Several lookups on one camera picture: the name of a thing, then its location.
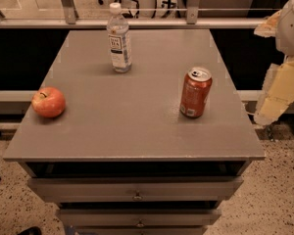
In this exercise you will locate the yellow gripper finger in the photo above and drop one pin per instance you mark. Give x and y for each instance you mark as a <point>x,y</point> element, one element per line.
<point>277,93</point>
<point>269,26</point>

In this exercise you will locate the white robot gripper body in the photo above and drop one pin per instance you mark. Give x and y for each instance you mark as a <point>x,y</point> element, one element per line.
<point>292,29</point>

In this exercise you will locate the red coke can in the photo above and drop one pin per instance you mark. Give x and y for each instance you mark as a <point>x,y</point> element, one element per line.
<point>196,87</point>

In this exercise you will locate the grey metal railing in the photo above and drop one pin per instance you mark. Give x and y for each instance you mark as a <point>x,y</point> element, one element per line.
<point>139,13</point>

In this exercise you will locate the clear plastic tea bottle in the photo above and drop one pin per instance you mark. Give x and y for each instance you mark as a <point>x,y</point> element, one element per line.
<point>119,39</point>

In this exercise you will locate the lower grey drawer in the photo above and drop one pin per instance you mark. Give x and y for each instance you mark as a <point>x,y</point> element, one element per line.
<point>138,218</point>

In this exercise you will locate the grey drawer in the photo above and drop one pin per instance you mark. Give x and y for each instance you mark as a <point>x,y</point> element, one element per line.
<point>78,190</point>
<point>138,218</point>

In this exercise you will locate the red apple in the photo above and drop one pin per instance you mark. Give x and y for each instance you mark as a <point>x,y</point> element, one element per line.
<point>48,102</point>

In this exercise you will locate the top grey drawer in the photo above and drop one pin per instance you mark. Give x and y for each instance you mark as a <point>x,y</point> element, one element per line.
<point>78,190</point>

